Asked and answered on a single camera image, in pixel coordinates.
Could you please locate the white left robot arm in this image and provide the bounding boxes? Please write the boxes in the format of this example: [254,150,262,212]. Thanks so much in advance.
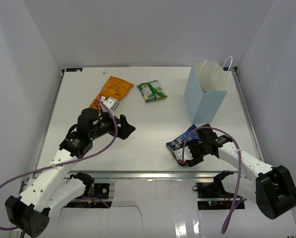
[5,108,136,238]

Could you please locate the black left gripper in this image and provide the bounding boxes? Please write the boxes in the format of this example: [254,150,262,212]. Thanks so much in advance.
[90,109,135,140]

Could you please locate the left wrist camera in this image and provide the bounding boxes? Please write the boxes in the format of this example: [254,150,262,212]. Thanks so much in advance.
[99,96,120,113]

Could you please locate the black label sticker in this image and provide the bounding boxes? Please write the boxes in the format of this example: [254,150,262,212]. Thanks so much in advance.
[65,67,83,72]

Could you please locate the light blue paper bag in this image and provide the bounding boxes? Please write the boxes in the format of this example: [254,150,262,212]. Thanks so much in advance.
[184,56,233,124]

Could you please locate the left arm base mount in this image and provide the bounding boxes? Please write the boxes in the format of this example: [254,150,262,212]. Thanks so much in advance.
[63,182,110,199]

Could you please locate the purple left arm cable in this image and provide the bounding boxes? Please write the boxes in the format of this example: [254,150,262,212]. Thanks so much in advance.
[0,97,118,232]

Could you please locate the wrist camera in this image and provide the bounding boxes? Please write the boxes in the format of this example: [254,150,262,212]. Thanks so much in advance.
[174,146,193,167]
[99,96,120,113]

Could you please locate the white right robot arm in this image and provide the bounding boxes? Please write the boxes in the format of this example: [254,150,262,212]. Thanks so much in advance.
[182,124,296,220]

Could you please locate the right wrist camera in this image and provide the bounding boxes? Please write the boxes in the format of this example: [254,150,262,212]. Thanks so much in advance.
[174,146,193,167]

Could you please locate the orange potato chips bag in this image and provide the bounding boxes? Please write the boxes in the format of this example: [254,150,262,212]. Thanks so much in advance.
[89,76,134,112]

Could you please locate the blue cookie bag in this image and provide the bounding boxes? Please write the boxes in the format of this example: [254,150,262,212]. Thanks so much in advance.
[166,124,197,167]

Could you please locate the white front cardboard panel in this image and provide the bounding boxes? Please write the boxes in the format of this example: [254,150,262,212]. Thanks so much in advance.
[13,178,296,238]

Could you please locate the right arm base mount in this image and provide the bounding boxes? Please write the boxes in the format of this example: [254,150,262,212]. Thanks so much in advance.
[192,182,228,198]

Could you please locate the green snack bag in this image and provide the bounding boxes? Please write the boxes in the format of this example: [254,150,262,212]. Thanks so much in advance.
[137,80,167,103]

